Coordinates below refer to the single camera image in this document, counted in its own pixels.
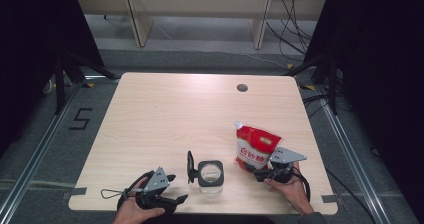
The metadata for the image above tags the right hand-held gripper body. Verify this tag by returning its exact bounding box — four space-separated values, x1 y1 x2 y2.
265 146 308 185

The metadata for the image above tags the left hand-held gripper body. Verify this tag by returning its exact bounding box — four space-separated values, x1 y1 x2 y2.
134 166 178 216

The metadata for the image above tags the red and white sugar pouch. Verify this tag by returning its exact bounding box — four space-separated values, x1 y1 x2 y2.
233 120 283 172

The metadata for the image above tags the glass jar with black lid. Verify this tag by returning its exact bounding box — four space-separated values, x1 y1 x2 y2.
186 150 225 195

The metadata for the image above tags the person's right hand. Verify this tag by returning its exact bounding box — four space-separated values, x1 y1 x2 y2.
264 162 315 216

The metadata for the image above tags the person's left hand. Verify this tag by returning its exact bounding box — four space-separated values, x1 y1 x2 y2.
112 177 166 224

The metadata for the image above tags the black tripod stand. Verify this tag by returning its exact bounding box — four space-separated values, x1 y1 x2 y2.
284 55 340 116
53 50 120 116

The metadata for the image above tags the black curtain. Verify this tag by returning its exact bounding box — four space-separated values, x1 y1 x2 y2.
0 0 105 158
303 0 424 218

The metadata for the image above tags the light wooden shelf unit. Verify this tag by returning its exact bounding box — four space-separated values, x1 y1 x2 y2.
73 0 330 50

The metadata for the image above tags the thin grey cord loop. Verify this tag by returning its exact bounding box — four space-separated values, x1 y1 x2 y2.
100 188 126 200

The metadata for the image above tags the aluminium floor rail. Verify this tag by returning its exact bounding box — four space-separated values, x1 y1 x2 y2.
0 77 85 224
316 83 392 224

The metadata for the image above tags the thin black floor cable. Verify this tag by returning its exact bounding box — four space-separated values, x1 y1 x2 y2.
325 168 378 224

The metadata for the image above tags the bundle of black floor cables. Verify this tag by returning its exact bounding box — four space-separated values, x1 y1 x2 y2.
265 0 315 62

